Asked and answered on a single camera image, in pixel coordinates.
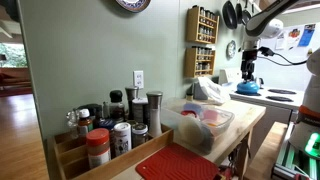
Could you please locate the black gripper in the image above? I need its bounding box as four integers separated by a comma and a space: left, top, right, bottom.
241, 50, 257, 81

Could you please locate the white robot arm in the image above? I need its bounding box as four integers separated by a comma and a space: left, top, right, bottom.
241, 0, 320, 159

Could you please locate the clear plastic crisper drawer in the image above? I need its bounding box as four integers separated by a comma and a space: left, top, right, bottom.
160, 98, 235, 154

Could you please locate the blue kettle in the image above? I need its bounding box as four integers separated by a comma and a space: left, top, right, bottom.
237, 80, 260, 94

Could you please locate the white refrigerator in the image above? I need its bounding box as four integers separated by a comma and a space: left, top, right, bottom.
254, 23, 320, 91

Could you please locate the white plastic bag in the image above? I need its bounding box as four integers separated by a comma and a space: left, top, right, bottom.
193, 76, 231, 105

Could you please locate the lower wooden spice rack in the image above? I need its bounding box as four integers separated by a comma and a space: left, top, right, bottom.
184, 46, 215, 78

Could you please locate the wooden spice rack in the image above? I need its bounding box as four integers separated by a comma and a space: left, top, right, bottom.
184, 46, 215, 78
186, 5, 219, 44

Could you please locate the white stove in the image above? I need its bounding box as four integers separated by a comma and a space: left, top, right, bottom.
218, 68, 304, 158

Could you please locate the black hanging frying pan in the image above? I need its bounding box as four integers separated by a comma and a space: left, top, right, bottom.
222, 0, 237, 29

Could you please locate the upper wooden spice rack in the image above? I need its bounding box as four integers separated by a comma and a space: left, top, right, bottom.
186, 5, 219, 44

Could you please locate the wooden butcher block table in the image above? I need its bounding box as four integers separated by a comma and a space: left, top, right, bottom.
111, 100, 266, 180

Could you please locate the steel salt grinder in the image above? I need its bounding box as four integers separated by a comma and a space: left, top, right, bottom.
146, 91, 163, 137

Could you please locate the red silicone mat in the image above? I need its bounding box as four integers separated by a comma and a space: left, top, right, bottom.
135, 143, 219, 180

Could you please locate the steel pepper grinder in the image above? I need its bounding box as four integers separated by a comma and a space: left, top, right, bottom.
125, 86, 139, 120

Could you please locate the dark glass spice jar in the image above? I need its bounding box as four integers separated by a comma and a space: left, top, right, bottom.
132, 123, 148, 147

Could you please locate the black cap sauce bottle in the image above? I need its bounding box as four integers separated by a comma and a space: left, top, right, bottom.
109, 90, 125, 122

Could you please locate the white spice shaker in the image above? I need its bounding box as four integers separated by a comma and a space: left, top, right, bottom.
114, 122, 132, 156

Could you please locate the red lid spice jar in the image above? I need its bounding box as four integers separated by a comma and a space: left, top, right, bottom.
86, 128, 111, 169

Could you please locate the white cap hot sauce bottle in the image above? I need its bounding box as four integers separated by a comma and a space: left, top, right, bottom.
78, 109, 93, 137

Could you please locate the clear glass bottle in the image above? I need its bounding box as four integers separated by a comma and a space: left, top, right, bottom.
66, 110, 78, 139

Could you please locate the wooden spice tray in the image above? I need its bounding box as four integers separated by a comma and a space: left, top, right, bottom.
51, 125, 174, 180

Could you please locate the round wall clock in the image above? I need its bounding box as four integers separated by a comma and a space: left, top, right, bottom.
226, 40, 236, 59

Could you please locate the white wall outlet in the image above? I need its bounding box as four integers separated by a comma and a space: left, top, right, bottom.
133, 70, 144, 89

